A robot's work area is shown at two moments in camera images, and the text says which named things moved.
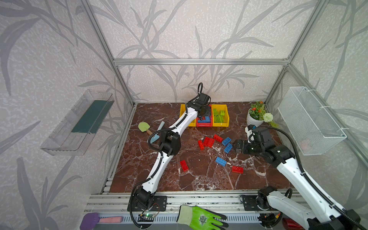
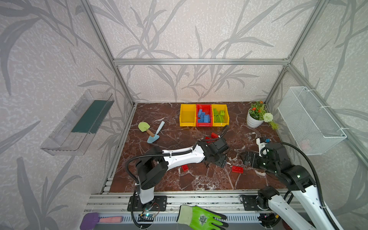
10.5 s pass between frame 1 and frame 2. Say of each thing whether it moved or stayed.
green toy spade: stayed
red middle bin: stayed
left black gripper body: moved
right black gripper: moved
